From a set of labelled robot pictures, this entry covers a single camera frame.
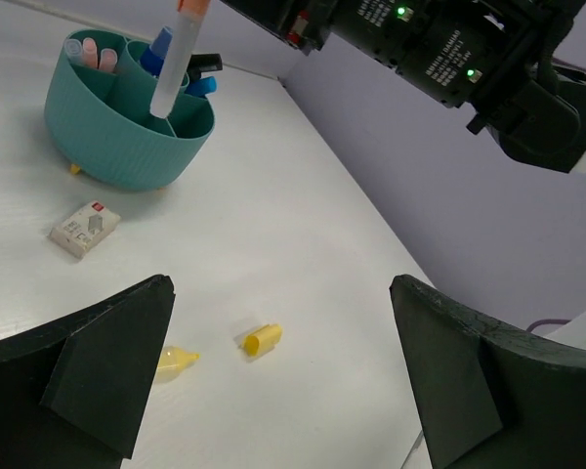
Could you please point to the clear orange-tipped highlighter body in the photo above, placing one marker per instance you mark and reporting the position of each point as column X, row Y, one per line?
column 191, row 14

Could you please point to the yellow highlighter cap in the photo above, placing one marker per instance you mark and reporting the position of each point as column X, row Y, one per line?
column 260, row 340

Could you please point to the teal round compartment organizer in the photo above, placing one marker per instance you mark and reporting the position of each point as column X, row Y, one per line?
column 101, row 122

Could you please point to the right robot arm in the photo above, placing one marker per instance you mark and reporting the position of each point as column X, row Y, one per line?
column 533, row 106

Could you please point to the thin pink pen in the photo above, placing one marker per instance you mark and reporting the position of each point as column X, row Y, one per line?
column 90, row 56

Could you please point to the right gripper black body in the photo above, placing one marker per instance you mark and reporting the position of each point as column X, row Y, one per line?
column 443, row 48

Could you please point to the clear spray bottle blue cap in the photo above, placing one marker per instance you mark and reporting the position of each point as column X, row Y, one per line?
column 153, row 56

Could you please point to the yellow highlighter body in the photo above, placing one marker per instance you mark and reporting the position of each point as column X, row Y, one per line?
column 173, row 361

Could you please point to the white eraser in sleeve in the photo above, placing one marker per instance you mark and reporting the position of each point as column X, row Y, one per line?
column 82, row 231

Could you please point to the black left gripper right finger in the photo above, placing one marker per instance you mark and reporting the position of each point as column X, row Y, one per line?
column 488, row 394

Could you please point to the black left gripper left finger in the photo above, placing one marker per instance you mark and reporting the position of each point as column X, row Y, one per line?
column 73, row 391

